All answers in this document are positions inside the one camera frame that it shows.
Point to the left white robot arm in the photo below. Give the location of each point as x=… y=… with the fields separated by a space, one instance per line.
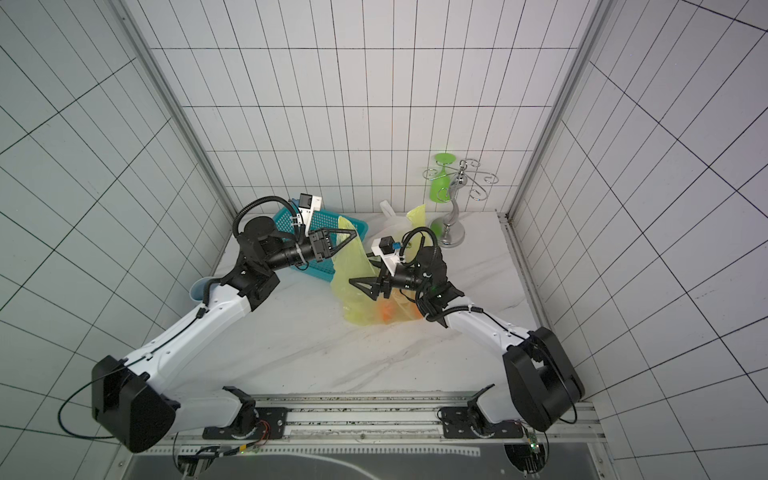
x=132 y=397

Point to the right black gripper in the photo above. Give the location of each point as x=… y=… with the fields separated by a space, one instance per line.
x=384 y=282

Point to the light blue cup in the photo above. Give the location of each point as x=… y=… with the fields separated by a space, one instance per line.
x=200 y=287

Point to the teal plastic basket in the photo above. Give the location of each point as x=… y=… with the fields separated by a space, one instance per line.
x=320 y=219

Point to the green plastic wine glass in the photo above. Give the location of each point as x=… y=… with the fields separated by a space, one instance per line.
x=440 y=178

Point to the aluminium mounting rail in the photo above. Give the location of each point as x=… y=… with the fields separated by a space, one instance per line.
x=375 y=424

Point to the white printed plastic bag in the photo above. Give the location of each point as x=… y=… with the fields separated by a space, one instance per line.
x=387 y=223

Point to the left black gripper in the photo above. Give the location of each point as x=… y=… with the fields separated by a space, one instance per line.
x=323 y=244

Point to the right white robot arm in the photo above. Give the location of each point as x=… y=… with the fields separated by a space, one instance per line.
x=541 y=382

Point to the chrome glass holder stand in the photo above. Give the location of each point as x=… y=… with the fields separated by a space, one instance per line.
x=466 y=174

